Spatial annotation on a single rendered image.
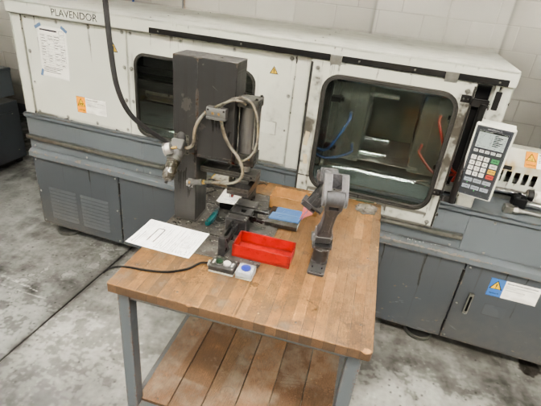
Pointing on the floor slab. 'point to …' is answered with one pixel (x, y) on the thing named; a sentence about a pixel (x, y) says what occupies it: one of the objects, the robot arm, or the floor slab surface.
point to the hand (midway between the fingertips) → (301, 217)
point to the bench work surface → (257, 322)
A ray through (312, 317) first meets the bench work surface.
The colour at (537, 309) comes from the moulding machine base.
